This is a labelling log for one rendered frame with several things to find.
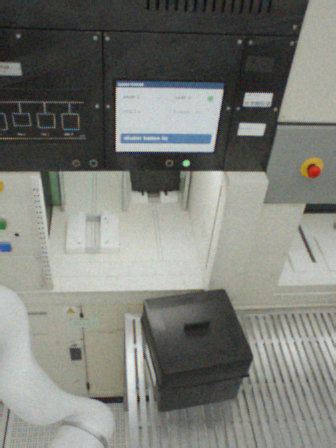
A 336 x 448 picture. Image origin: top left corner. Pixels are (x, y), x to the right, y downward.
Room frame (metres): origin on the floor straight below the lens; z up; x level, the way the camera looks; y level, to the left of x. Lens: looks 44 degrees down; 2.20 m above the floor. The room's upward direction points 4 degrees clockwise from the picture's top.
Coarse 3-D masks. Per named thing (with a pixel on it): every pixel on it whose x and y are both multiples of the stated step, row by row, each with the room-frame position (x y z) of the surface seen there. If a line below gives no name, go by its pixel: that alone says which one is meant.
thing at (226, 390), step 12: (144, 336) 0.95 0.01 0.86; (144, 348) 0.94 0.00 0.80; (156, 384) 0.78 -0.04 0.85; (216, 384) 0.77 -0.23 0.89; (228, 384) 0.78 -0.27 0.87; (240, 384) 0.79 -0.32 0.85; (156, 396) 0.76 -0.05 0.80; (168, 396) 0.73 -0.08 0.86; (180, 396) 0.74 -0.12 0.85; (192, 396) 0.75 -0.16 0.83; (204, 396) 0.76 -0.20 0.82; (216, 396) 0.77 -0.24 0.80; (228, 396) 0.78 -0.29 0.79; (168, 408) 0.73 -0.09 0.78; (180, 408) 0.74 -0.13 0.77
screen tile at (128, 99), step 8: (120, 96) 1.14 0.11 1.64; (128, 96) 1.14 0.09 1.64; (136, 96) 1.15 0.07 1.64; (144, 96) 1.15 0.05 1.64; (152, 96) 1.15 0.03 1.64; (120, 104) 1.14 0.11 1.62; (128, 104) 1.14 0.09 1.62; (136, 104) 1.15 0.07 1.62; (144, 104) 1.15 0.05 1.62; (152, 104) 1.15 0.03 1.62; (160, 104) 1.15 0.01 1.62; (120, 112) 1.14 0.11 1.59; (160, 112) 1.16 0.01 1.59; (120, 120) 1.14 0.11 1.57; (128, 120) 1.14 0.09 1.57; (136, 120) 1.15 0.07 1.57; (144, 120) 1.15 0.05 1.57; (152, 120) 1.15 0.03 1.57; (160, 120) 1.16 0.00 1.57; (120, 128) 1.14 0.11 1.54; (128, 128) 1.14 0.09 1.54; (136, 128) 1.15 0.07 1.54; (144, 128) 1.15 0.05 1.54; (152, 128) 1.15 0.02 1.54; (160, 128) 1.16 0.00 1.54
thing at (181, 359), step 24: (144, 312) 0.96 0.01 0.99; (168, 312) 0.94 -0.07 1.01; (192, 312) 0.95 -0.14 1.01; (216, 312) 0.96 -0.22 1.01; (168, 336) 0.85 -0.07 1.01; (192, 336) 0.85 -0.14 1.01; (216, 336) 0.86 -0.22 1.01; (240, 336) 0.87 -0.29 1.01; (168, 360) 0.76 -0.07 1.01; (192, 360) 0.77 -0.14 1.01; (216, 360) 0.77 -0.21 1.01; (240, 360) 0.78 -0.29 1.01; (168, 384) 0.72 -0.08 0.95; (192, 384) 0.74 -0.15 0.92
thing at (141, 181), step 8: (136, 176) 1.67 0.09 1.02; (144, 176) 1.67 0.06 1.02; (152, 176) 1.68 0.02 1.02; (160, 176) 1.68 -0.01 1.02; (168, 176) 1.68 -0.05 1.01; (176, 176) 1.69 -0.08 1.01; (136, 184) 1.67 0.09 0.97; (144, 184) 1.67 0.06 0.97; (152, 184) 1.68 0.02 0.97; (160, 184) 1.68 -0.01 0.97; (168, 184) 1.69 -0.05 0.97; (176, 184) 1.69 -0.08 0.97
